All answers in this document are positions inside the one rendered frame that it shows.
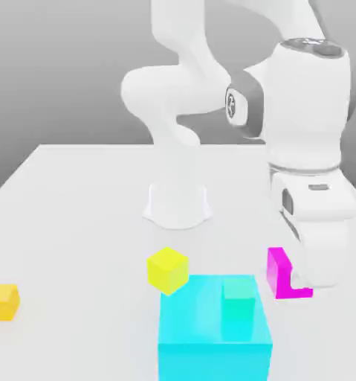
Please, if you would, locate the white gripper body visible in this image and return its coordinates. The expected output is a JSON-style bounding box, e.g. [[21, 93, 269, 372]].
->
[[279, 210, 350, 289]]

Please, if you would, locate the small magenta cube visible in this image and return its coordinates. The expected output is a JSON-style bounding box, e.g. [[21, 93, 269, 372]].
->
[[265, 246, 314, 301]]

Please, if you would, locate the small teal cube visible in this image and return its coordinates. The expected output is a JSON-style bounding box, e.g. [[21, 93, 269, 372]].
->
[[220, 276, 257, 344]]

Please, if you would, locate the small yellow cube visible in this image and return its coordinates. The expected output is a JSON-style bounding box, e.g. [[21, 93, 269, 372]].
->
[[146, 246, 190, 296]]

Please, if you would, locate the small orange cube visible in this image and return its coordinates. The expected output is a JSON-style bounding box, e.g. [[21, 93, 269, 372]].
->
[[0, 284, 22, 323]]

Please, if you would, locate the large cyan box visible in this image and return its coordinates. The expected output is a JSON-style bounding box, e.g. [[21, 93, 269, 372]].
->
[[157, 274, 274, 381]]

